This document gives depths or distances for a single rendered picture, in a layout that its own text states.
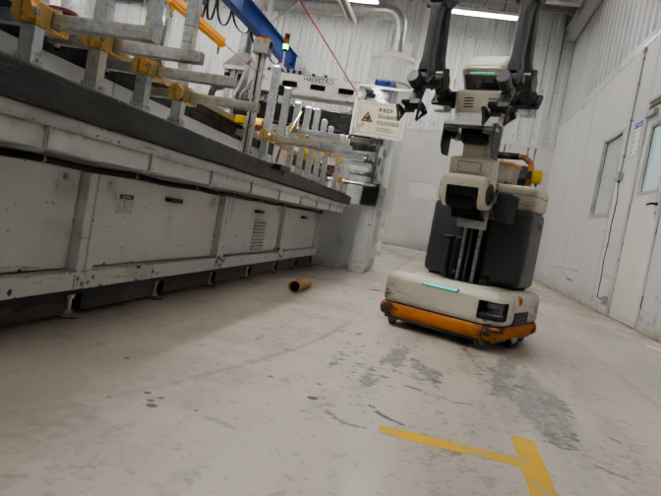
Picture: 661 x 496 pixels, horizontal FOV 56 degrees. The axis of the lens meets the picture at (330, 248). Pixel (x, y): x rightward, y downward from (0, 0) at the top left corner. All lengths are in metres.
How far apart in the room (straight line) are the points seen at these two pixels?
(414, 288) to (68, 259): 1.64
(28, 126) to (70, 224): 0.66
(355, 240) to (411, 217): 6.33
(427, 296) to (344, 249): 2.98
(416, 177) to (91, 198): 10.28
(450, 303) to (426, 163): 9.26
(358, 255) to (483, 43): 7.57
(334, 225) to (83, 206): 4.04
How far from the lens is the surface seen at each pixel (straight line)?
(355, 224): 5.94
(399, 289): 3.11
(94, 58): 1.75
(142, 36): 1.45
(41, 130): 1.62
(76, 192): 2.17
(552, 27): 12.85
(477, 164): 3.08
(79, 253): 2.18
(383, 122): 5.85
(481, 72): 3.11
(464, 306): 2.97
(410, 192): 12.12
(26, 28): 1.55
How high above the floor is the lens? 0.49
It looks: 3 degrees down
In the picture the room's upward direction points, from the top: 10 degrees clockwise
